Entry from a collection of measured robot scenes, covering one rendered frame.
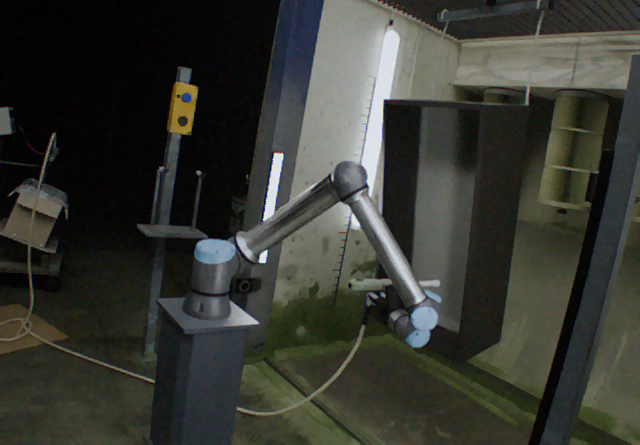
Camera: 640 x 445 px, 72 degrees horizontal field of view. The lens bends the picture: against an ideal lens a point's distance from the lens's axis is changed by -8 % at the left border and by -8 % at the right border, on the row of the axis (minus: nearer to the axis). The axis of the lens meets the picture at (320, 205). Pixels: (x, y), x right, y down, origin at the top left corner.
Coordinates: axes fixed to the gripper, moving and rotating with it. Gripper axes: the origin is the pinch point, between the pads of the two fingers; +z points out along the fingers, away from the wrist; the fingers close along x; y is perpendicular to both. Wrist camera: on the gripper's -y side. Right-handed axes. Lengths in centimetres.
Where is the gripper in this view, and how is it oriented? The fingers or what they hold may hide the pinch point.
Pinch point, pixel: (371, 290)
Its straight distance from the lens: 212.3
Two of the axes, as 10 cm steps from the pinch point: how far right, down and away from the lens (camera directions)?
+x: 8.8, 0.3, 4.7
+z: -4.4, -3.2, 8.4
